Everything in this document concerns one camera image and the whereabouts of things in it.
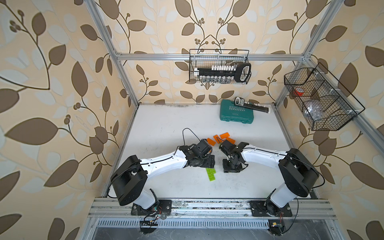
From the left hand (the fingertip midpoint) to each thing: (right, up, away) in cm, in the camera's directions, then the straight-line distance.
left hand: (209, 161), depth 82 cm
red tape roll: (+49, +38, -1) cm, 62 cm away
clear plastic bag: (+51, +28, -9) cm, 59 cm away
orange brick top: (+12, +12, +20) cm, 26 cm away
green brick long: (+2, -7, +4) cm, 8 cm away
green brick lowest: (+2, -10, +2) cm, 11 cm away
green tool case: (+17, +29, +29) cm, 44 cm away
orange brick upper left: (+2, +8, +15) cm, 18 cm away
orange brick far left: (+16, +9, +18) cm, 26 cm away
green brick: (-1, -7, +4) cm, 8 cm away
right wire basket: (+57, +31, -9) cm, 65 cm away
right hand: (+11, -7, +5) cm, 14 cm away
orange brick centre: (+6, +10, +17) cm, 20 cm away
